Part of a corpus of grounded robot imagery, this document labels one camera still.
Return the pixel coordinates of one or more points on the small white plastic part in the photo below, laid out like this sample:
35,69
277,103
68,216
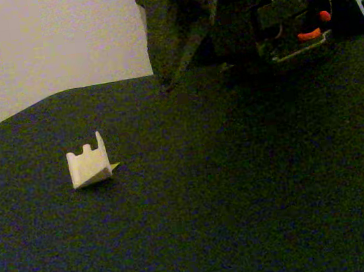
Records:
88,167

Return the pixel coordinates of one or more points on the dark blue desk mat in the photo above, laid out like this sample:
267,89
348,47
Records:
208,189

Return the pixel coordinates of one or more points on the black table clamp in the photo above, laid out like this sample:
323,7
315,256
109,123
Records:
325,16
309,34

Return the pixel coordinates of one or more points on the small green marker sticker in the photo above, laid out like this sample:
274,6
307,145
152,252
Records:
116,165

